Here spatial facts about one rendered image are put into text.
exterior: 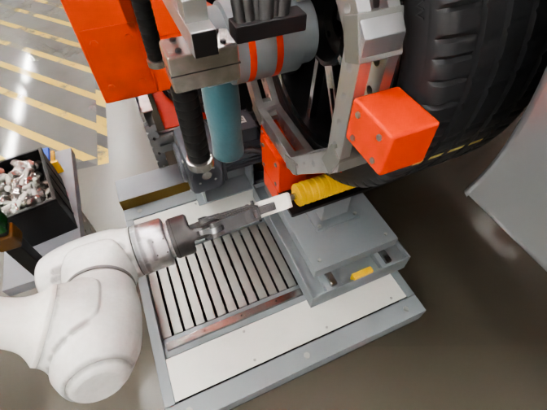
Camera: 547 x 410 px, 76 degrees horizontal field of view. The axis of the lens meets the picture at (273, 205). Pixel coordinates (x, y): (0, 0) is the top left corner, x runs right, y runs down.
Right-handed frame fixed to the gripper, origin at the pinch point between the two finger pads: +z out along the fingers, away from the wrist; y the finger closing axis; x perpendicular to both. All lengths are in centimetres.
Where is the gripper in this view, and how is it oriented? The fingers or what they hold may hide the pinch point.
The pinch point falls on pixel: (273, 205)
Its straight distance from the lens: 67.9
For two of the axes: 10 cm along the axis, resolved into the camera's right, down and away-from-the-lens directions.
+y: 2.9, 0.7, -9.6
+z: 9.2, -3.1, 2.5
